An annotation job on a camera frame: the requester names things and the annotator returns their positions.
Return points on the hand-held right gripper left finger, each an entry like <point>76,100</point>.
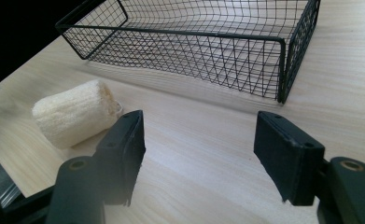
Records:
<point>125,146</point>

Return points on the cream loofah sponge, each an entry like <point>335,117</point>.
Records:
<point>74,113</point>

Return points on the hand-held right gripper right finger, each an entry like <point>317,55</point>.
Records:
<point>287,155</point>

